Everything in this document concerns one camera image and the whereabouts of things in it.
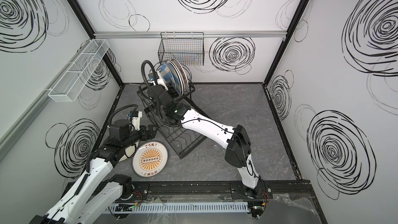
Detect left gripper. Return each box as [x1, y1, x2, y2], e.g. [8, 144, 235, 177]
[123, 124, 159, 149]

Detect white plate black flower outline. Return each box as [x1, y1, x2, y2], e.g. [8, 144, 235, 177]
[157, 68, 172, 91]

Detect blue striped plate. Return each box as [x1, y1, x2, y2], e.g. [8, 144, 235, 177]
[160, 63, 181, 96]

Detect cream floral plate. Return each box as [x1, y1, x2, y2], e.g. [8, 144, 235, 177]
[119, 142, 138, 162]

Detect orange sunburst plate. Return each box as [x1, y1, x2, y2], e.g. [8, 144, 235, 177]
[132, 141, 169, 178]

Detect white plate red characters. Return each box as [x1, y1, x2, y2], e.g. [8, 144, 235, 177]
[173, 59, 189, 93]

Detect black wire dish rack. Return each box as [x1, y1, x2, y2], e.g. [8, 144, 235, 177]
[137, 83, 206, 159]

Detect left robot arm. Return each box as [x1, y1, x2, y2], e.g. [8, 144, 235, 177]
[30, 104, 158, 224]

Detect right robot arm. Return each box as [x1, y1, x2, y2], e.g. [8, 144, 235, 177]
[141, 59, 265, 198]

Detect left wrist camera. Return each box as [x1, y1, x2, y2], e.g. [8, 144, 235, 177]
[128, 110, 143, 131]

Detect black wire wall basket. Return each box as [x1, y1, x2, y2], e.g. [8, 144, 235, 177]
[158, 32, 205, 66]

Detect white mesh wall shelf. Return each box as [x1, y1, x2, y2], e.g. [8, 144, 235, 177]
[48, 39, 109, 103]

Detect grey slotted cable duct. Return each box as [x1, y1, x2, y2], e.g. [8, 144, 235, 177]
[104, 202, 250, 215]

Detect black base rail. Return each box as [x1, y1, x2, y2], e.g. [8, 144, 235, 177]
[116, 180, 314, 202]

